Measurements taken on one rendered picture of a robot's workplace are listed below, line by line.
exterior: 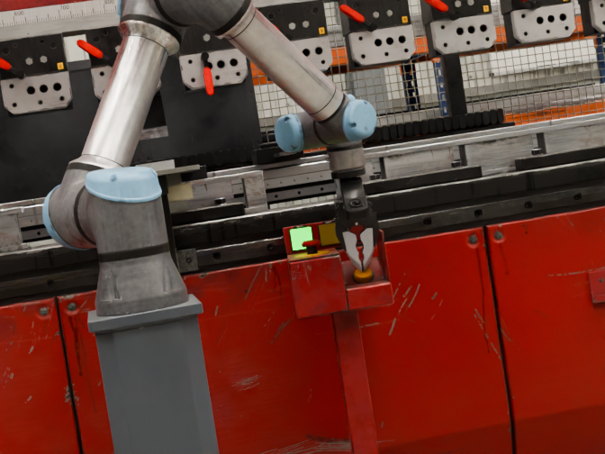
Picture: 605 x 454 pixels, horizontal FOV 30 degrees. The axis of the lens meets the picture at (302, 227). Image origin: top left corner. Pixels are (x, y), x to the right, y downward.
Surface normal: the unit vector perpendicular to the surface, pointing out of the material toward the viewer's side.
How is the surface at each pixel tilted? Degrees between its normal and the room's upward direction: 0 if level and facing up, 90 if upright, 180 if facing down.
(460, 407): 90
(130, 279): 72
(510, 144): 90
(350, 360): 90
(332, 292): 90
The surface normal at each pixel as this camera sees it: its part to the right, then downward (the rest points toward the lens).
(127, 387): 0.18, 0.03
